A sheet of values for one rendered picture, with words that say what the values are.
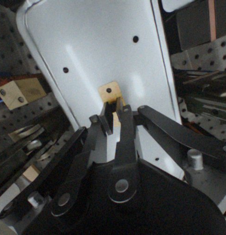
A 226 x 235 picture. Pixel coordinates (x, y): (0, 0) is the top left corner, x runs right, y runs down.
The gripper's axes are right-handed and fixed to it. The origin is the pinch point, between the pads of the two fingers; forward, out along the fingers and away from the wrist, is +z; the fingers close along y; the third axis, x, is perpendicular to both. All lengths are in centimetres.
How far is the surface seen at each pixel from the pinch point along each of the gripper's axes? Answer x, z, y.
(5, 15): 38, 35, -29
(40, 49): 13.4, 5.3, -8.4
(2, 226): -181, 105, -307
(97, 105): 1.0, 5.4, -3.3
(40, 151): -1.2, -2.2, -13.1
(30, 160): -1.1, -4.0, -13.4
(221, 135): -43, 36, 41
